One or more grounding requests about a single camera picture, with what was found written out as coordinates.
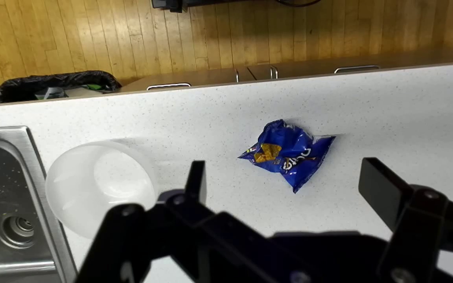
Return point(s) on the clear plastic bowl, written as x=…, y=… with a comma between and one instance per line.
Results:
x=88, y=179

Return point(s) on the black trash bag bin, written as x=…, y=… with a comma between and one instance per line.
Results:
x=27, y=88

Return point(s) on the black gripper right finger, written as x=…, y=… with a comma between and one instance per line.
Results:
x=385, y=192

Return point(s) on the blue dorito chip packet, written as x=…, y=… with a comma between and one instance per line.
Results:
x=289, y=151

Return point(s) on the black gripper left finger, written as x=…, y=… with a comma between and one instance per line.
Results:
x=194, y=189

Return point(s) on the metal cabinet drawer handle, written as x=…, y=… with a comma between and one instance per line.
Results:
x=359, y=68
x=167, y=85

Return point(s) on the stainless steel sink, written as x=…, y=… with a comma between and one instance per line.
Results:
x=33, y=246

